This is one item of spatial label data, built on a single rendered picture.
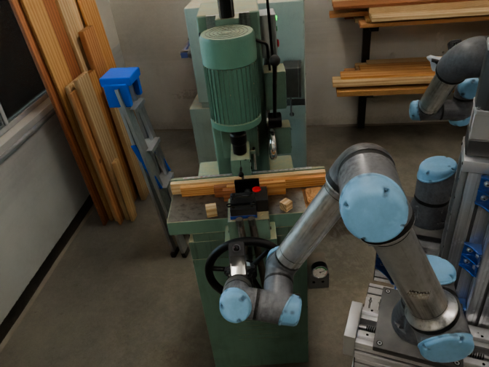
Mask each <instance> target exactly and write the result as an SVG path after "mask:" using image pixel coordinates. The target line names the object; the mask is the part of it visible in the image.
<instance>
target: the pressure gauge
mask: <svg viewBox="0 0 489 367"><path fill-rule="evenodd" d="M319 272H321V273H319ZM328 272H329V271H328V268H327V265H326V263H325V262H323V261H317V262H315V263H313V264H312V265H311V273H312V275H313V276H314V277H315V278H323V277H326V276H327V275H328Z"/></svg>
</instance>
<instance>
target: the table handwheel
mask: <svg viewBox="0 0 489 367"><path fill-rule="evenodd" d="M239 241H242V242H243V243H244V245H252V246H258V247H262V248H265V251H264V252H262V254H261V255H259V257H257V259H256V260H254V261H253V247H248V250H249V253H248V254H247V255H246V261H247V262H250V263H252V264H254V265H255V272H253V275H252V279H253V284H254V285H255V287H256V288H260V289H262V287H261V286H260V284H259V283H258V281H257V280H256V277H257V265H258V264H259V263H260V262H261V261H262V260H263V259H264V258H265V257H266V256H267V255H268V253H269V251H270V250H271V249H272V248H275V247H277V246H278V245H277V244H275V243H273V242H271V241H269V240H265V239H263V238H259V237H238V238H235V239H232V240H228V241H226V242H224V243H222V244H220V245H219V246H218V247H216V248H215V249H214V250H213V251H212V252H211V254H210V255H209V256H208V258H207V260H206V264H205V268H204V271H205V276H206V278H207V281H208V283H209V284H210V286H211V287H212V288H213V289H214V290H215V291H217V292H218V293H219V294H222V292H223V286H222V285H221V284H220V283H219V282H218V281H217V280H216V279H215V276H214V273H213V271H217V272H224V269H225V268H226V267H217V266H214V263H215V261H216V260H217V258H218V257H219V256H220V255H221V254H222V253H224V252H226V251H228V244H229V243H230V242H239Z"/></svg>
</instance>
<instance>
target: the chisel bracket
mask: <svg viewBox="0 0 489 367"><path fill-rule="evenodd" d="M246 145H247V153H245V154H243V155H235V154H234V153H233V147H232V144H231V170H232V175H233V176H239V175H238V174H239V169H240V167H242V172H243V173H244V175H251V174H252V173H251V170H252V166H251V162H252V161H251V158H250V142H249V141H247V142H246Z"/></svg>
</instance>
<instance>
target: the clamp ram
mask: <svg viewBox="0 0 489 367"><path fill-rule="evenodd" d="M234 185H235V192H236V193H240V192H252V191H253V187H255V186H259V187H260V185H259V178H251V179H242V180H234Z"/></svg>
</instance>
